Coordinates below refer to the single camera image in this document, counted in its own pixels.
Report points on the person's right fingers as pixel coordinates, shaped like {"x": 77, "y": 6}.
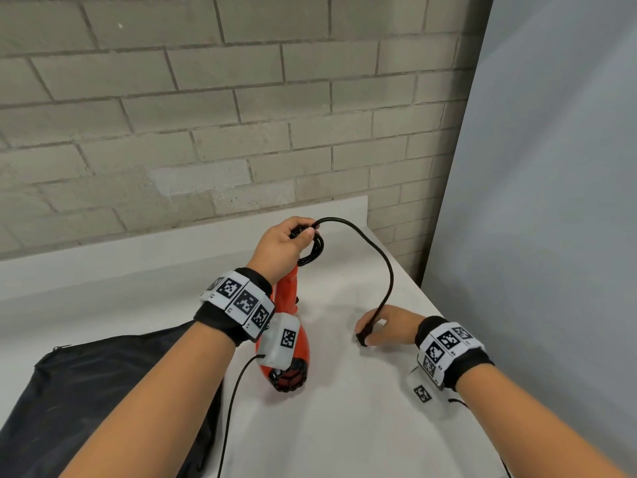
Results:
{"x": 372, "y": 327}

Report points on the grey backdrop panel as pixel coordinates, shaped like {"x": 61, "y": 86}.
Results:
{"x": 537, "y": 194}

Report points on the person's left forearm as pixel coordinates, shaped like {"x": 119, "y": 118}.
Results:
{"x": 164, "y": 408}

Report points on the person's left hand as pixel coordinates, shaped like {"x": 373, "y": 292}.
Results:
{"x": 273, "y": 248}

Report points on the person's left fingers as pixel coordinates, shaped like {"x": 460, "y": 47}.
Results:
{"x": 304, "y": 231}

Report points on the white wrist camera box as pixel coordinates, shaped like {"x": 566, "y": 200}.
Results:
{"x": 426, "y": 393}
{"x": 279, "y": 342}

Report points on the black fabric bag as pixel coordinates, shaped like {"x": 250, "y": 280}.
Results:
{"x": 99, "y": 388}

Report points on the red hair dryer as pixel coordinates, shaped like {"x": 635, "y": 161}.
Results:
{"x": 288, "y": 297}

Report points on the person's right hand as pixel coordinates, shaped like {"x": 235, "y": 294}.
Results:
{"x": 398, "y": 326}

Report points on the black wristband with marker tags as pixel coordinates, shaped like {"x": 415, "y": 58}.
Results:
{"x": 450, "y": 349}
{"x": 239, "y": 302}

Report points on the person's right forearm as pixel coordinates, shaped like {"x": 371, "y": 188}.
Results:
{"x": 522, "y": 428}

